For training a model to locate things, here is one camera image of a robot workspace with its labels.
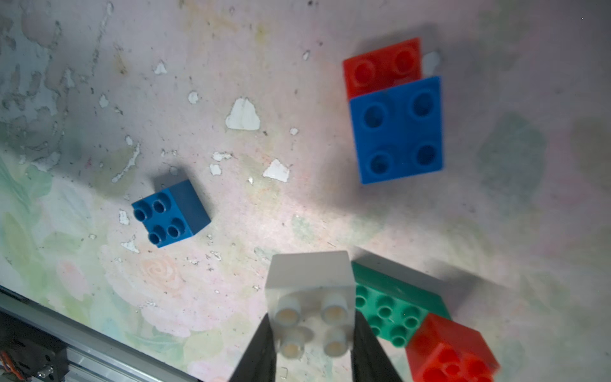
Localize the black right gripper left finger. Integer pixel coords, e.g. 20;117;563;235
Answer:
229;315;277;382

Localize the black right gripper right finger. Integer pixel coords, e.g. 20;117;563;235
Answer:
351;311;403;382

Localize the red square lego brick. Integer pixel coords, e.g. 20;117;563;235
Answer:
406;313;501;382

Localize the white lego brick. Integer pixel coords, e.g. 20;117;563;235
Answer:
264;251;356;360

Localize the blue lego brick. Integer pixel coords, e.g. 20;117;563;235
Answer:
131;180;211;248
349;76;444;185

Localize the red small lego brick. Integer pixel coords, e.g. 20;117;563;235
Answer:
342;38;423;100

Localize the green long lego brick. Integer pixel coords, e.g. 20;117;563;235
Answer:
352;262;451;348

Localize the blue lego brick loose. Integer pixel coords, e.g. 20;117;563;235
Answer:
131;180;211;248

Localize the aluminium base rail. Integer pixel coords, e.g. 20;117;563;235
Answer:
1;287;197;381

